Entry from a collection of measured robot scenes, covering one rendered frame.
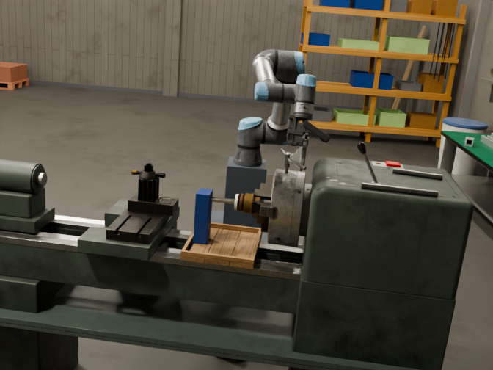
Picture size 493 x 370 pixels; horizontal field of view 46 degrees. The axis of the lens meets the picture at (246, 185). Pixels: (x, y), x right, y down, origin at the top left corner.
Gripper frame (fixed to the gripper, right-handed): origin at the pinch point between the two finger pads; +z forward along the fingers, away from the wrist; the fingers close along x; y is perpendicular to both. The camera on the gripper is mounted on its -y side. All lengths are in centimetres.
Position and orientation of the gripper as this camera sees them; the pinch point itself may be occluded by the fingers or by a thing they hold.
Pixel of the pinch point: (302, 168)
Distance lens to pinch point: 221.7
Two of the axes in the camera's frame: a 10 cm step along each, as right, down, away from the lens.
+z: -1.1, 9.9, -0.2
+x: -0.9, -0.3, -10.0
